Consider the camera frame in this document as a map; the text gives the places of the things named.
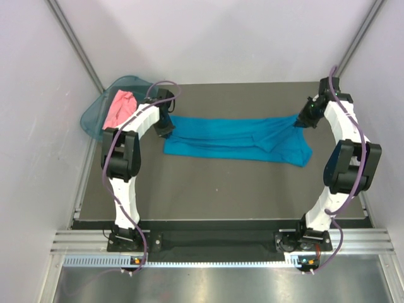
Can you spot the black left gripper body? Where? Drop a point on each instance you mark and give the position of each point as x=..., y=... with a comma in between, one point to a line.
x=163, y=126

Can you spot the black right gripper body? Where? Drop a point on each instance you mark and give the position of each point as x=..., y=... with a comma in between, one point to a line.
x=309, y=116

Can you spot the blue t shirt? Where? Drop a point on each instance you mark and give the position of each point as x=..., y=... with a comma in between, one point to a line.
x=272, y=139

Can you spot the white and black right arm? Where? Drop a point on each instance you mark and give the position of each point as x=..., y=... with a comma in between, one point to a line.
x=349, y=170

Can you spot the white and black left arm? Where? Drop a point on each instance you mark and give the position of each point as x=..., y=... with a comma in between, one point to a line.
x=121, y=163

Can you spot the pink t shirt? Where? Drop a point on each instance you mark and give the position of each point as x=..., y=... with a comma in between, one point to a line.
x=123, y=106

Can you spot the teal plastic bin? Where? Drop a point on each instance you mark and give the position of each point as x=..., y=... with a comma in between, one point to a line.
x=92, y=120

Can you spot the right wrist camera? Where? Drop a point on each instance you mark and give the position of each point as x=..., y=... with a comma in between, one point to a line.
x=325, y=85

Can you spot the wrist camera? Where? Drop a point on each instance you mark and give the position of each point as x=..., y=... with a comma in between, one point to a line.
x=325, y=85
x=163, y=94

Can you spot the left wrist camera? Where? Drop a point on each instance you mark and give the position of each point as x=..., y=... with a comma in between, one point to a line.
x=163, y=94

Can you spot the right aluminium frame post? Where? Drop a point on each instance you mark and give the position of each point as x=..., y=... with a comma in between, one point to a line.
x=362, y=31

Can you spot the aluminium frame post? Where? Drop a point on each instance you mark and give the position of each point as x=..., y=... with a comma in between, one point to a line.
x=362, y=31
x=66, y=27

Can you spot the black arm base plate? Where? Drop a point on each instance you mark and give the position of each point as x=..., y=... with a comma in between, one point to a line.
x=217, y=240

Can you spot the slotted grey cable duct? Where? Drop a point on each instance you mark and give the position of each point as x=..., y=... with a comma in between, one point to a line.
x=99, y=261

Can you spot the aluminium front rail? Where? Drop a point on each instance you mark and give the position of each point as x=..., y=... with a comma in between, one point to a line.
x=355, y=241

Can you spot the left aluminium frame post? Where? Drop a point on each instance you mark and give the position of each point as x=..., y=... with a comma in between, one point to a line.
x=66, y=27

